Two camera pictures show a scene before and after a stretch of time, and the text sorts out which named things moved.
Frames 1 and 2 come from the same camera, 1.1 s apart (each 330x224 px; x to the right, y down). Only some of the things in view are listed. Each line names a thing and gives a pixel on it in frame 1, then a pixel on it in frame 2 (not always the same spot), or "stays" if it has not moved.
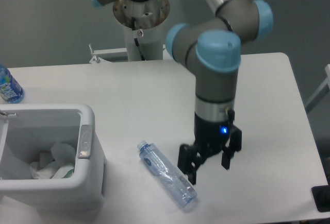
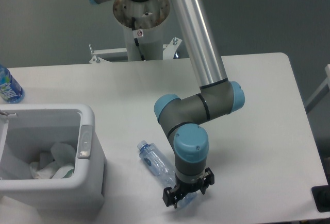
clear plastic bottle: [176, 186] stays
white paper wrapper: [64, 156] stays
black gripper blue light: [210, 137] to [184, 189]
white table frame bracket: [117, 54] stays
